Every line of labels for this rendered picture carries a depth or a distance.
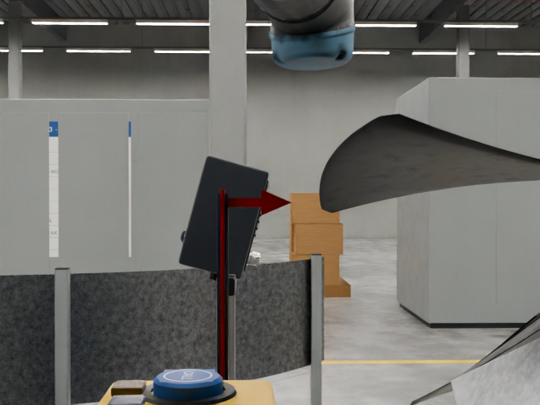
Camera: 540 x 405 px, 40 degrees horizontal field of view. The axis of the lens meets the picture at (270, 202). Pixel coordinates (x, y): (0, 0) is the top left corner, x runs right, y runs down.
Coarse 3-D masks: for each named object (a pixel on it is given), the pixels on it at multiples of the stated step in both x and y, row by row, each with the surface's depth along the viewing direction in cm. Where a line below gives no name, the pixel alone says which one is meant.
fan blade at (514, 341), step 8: (536, 320) 79; (520, 328) 83; (528, 328) 77; (536, 328) 75; (512, 336) 82; (520, 336) 76; (528, 336) 75; (536, 336) 89; (504, 344) 80; (512, 344) 76; (520, 344) 88; (496, 352) 78; (504, 352) 76; (488, 360) 77; (472, 368) 78; (448, 384) 78; (432, 392) 79; (440, 392) 84; (416, 400) 80; (424, 400) 83
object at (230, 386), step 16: (112, 384) 45; (224, 384) 44; (240, 384) 45; (256, 384) 45; (160, 400) 41; (176, 400) 41; (192, 400) 41; (208, 400) 41; (224, 400) 41; (240, 400) 41; (256, 400) 41; (272, 400) 42
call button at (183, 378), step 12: (168, 372) 44; (180, 372) 44; (192, 372) 44; (204, 372) 44; (216, 372) 44; (156, 384) 42; (168, 384) 41; (180, 384) 41; (192, 384) 41; (204, 384) 41; (216, 384) 42; (168, 396) 41; (180, 396) 41; (192, 396) 41; (204, 396) 41
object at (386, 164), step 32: (384, 128) 56; (416, 128) 55; (352, 160) 64; (384, 160) 63; (416, 160) 63; (448, 160) 62; (480, 160) 61; (512, 160) 60; (320, 192) 71; (352, 192) 72; (384, 192) 72; (416, 192) 74
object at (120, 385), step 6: (114, 384) 42; (120, 384) 42; (126, 384) 42; (132, 384) 42; (138, 384) 42; (144, 384) 43; (114, 390) 42; (120, 390) 42; (126, 390) 42; (132, 390) 42; (138, 390) 42; (144, 390) 43
